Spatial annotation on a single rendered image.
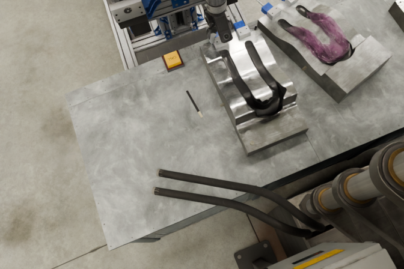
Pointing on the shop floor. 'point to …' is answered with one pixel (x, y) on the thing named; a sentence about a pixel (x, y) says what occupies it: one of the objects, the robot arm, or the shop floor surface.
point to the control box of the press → (318, 257)
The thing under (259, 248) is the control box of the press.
